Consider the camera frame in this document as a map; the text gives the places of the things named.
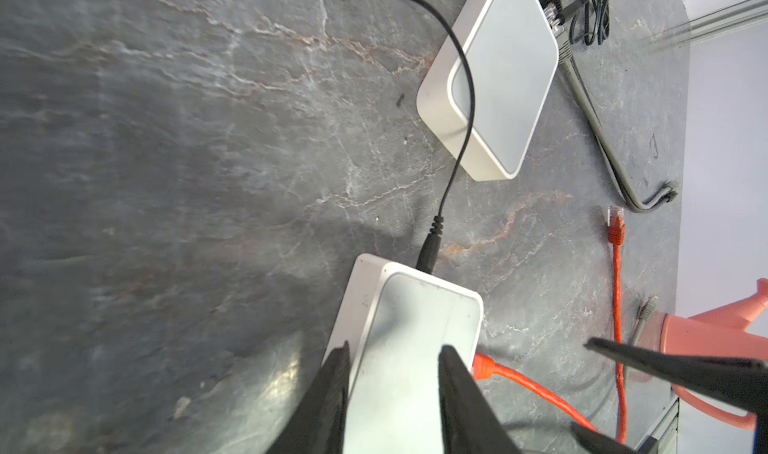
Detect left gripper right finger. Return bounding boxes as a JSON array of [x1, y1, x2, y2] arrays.
[[438, 345, 521, 454]]

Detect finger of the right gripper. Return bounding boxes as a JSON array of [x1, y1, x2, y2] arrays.
[[584, 338, 767, 417], [570, 423, 636, 454]]

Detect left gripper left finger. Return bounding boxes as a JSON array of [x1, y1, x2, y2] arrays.
[[267, 342, 351, 453]]

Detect red ethernet cable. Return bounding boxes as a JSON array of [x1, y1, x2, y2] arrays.
[[470, 204, 630, 446]]

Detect white network switch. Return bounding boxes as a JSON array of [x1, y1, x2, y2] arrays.
[[416, 0, 559, 182], [327, 253, 484, 453]]

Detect black power adapter cable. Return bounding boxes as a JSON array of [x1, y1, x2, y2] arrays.
[[340, 0, 478, 274], [563, 0, 619, 48]]

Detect pink watering can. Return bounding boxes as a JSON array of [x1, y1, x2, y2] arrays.
[[650, 276, 768, 432]]

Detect black ethernet cable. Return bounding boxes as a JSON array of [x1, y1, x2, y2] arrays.
[[533, 0, 681, 214]]

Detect side aluminium rail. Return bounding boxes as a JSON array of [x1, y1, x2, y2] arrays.
[[647, 0, 767, 52]]

